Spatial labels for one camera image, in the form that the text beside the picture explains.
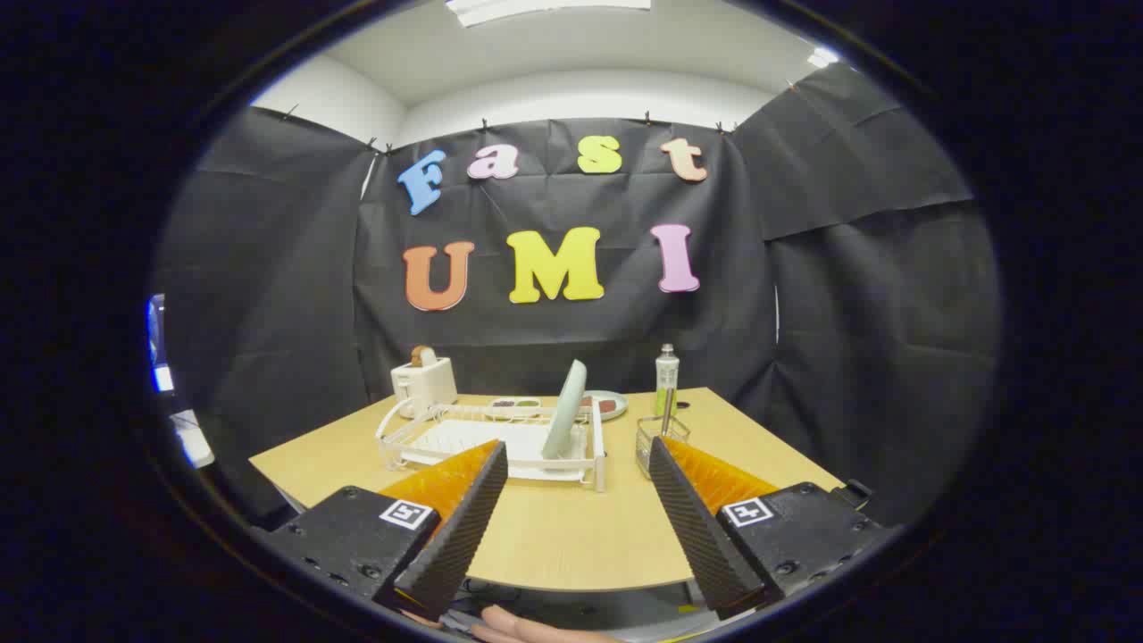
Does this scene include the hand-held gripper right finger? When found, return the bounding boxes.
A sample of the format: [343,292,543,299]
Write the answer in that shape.
[648,436,903,621]

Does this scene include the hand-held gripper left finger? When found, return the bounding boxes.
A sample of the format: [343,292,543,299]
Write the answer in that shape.
[253,439,509,623]

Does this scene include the white wire dish rack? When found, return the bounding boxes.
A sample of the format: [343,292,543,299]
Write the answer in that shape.
[375,396,608,493]

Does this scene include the metal wire basket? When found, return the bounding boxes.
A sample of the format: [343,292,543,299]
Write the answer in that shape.
[635,414,691,479]

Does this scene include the light green plate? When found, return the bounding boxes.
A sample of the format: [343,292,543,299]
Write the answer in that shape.
[541,359,588,461]

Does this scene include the small plate with meat slices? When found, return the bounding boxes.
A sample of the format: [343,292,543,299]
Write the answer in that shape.
[580,389,630,422]

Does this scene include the white toaster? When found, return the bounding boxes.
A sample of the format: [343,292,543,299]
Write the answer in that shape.
[390,355,459,419]

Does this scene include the green label drink bottle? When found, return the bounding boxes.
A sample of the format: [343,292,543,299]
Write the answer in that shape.
[655,344,680,417]

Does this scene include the black backdrop cloth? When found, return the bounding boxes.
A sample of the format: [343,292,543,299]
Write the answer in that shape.
[152,63,1001,528]

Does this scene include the long ceiling light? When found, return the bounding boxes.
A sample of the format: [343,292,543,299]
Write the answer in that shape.
[445,0,653,28]

